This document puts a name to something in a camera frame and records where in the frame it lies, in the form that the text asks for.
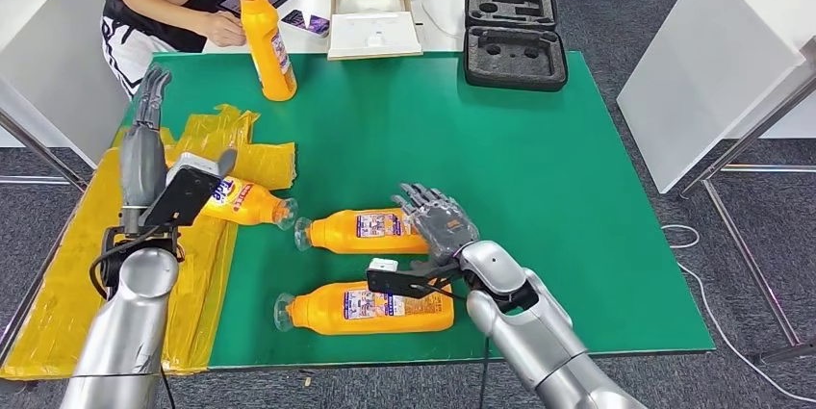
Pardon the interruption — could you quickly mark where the white moulded box insert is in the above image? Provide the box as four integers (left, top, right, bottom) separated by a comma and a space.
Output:
338, 0, 404, 15

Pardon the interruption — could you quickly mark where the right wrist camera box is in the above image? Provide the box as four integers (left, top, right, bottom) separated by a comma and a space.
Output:
366, 257, 464, 300

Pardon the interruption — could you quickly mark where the person's right hand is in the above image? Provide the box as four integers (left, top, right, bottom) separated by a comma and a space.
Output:
193, 11, 248, 48

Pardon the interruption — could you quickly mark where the orange detergent bottle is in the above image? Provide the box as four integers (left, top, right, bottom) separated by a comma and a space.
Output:
197, 175, 299, 232
272, 279, 456, 337
231, 0, 299, 103
293, 208, 431, 256

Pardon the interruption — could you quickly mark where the yellow taped plastic sheet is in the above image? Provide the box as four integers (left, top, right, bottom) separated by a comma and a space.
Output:
0, 104, 297, 382

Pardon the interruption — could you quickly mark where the green table board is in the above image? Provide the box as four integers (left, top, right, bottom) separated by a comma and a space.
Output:
120, 50, 716, 371

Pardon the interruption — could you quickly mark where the thin white cable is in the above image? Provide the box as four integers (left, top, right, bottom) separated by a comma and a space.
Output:
409, 0, 469, 38

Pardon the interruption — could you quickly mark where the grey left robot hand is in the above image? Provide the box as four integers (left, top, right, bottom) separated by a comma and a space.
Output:
117, 64, 239, 233

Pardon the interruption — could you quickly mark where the black foam-lined case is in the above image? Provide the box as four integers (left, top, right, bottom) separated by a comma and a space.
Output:
462, 0, 570, 93

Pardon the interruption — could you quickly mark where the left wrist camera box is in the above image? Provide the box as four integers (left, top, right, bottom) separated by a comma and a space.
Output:
140, 152, 225, 229

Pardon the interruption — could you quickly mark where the smartphone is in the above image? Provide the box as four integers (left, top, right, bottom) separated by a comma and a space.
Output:
280, 9, 331, 38

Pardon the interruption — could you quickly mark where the open cardboard box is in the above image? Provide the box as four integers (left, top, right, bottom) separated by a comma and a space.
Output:
326, 0, 424, 62

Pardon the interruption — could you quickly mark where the silver metal frame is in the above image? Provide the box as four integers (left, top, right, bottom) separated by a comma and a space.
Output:
676, 33, 816, 368
0, 106, 89, 194

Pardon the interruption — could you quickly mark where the white floor cable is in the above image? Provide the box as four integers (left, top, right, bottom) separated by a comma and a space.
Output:
659, 223, 816, 405

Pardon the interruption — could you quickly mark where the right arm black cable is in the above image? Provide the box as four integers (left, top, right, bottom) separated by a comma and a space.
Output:
477, 337, 491, 409

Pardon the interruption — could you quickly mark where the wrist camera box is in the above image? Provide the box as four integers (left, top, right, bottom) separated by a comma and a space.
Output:
140, 152, 225, 229
366, 257, 464, 300

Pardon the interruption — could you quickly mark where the person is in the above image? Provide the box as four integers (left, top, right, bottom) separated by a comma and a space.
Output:
100, 0, 263, 100

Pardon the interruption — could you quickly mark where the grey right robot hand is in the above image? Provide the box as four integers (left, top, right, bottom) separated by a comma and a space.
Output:
390, 183, 480, 268

